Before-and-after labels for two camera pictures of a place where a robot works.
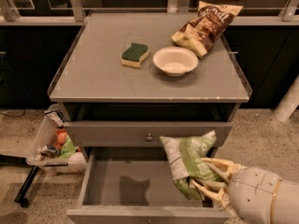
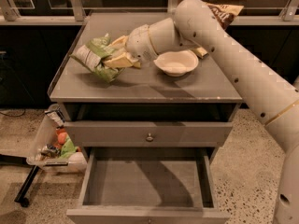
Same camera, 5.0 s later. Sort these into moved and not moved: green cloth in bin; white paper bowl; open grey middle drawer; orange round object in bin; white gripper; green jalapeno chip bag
Moved: green jalapeno chip bag; white gripper
Not moved: green cloth in bin; orange round object in bin; white paper bowl; open grey middle drawer
